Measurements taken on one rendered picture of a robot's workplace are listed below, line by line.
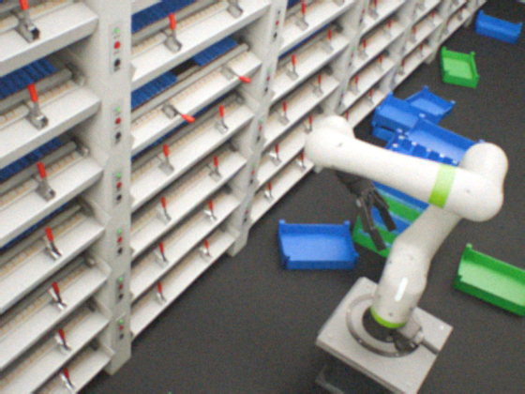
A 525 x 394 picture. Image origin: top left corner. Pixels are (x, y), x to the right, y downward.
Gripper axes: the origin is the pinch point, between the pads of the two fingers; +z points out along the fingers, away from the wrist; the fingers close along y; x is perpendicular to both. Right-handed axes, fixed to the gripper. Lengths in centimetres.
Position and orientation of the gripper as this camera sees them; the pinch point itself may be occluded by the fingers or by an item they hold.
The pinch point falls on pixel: (386, 236)
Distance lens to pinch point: 200.8
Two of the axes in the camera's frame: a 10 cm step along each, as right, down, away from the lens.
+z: 4.7, 8.7, 1.6
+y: 3.9, -3.7, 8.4
